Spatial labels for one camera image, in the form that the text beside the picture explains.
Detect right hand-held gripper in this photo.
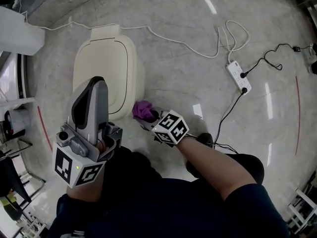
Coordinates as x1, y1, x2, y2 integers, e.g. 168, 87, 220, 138
135, 108, 190, 148

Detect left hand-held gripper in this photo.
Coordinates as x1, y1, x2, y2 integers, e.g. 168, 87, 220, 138
52, 76, 124, 189

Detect purple cloth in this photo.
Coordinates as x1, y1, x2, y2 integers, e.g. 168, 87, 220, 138
132, 100, 154, 121

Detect cream lidded trash bin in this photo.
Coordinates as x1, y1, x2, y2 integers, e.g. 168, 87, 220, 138
72, 25, 146, 121

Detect person's left forearm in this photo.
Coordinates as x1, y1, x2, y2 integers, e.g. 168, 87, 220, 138
66, 161, 107, 203

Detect person's right forearm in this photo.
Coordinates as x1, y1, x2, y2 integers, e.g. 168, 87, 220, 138
177, 136, 257, 200

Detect red floor tape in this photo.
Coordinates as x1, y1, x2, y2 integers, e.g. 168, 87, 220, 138
37, 105, 54, 154

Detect person's left leg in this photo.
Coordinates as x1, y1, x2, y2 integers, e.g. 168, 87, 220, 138
104, 146, 164, 183

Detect person's leg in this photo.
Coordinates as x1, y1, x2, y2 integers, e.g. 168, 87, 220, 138
222, 153, 265, 184
104, 146, 164, 183

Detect person's black shoe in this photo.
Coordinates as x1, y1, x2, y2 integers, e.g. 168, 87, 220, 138
197, 132, 214, 147
185, 160, 202, 179

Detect white shelving rack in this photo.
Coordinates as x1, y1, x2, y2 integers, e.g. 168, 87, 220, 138
0, 51, 36, 109

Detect person's navy shirt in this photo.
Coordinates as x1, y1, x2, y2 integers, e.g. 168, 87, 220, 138
48, 177, 290, 238

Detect white power strip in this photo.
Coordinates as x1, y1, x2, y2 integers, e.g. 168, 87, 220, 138
225, 60, 252, 96

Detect white pillar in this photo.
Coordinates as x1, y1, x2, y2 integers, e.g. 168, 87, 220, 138
0, 6, 46, 57

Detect black cantilever chair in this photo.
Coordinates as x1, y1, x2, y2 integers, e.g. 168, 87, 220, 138
0, 139, 47, 211

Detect person's right leg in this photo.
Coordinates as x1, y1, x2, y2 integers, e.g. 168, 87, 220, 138
222, 153, 265, 184

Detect white power cable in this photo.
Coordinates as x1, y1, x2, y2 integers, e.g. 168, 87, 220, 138
14, 8, 251, 65

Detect black plug cable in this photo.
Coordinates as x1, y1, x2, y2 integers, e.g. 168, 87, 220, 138
213, 87, 249, 145
239, 43, 298, 79

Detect white metal frame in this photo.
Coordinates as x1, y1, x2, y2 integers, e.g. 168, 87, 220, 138
288, 187, 317, 235

